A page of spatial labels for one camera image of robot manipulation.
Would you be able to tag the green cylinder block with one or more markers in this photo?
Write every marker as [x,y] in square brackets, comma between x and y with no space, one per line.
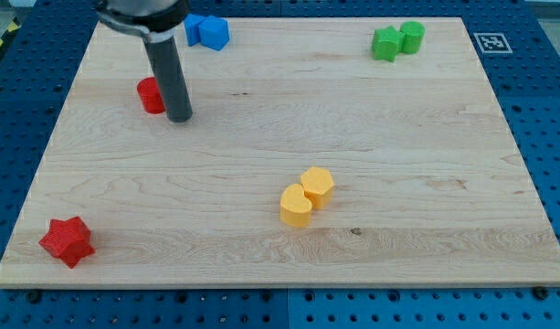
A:
[414,32]

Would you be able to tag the wooden board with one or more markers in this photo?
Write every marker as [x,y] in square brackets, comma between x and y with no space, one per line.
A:
[430,190]

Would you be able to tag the yellow hexagon block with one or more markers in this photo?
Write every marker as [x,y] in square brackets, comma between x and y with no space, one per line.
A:
[318,186]

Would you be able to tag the green star block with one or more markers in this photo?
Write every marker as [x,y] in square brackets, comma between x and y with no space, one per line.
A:
[387,43]

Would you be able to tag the yellow heart block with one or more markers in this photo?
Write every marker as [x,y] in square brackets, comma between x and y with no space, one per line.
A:
[295,207]

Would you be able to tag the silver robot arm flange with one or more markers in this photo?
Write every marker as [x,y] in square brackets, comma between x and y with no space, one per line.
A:
[153,21]

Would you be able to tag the red star block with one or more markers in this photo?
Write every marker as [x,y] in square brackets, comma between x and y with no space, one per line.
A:
[68,240]

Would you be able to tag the blue pentagon block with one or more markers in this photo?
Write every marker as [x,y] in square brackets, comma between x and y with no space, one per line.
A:
[214,32]

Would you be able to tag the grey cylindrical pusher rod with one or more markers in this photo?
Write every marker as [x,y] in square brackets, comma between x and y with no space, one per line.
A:
[166,66]

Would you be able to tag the red cylinder block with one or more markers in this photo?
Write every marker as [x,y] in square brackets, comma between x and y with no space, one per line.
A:
[150,95]

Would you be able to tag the blue cube block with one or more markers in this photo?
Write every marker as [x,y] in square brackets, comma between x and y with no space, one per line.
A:
[192,23]

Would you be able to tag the white fiducial marker tag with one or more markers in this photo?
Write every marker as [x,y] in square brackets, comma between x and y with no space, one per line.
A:
[492,43]

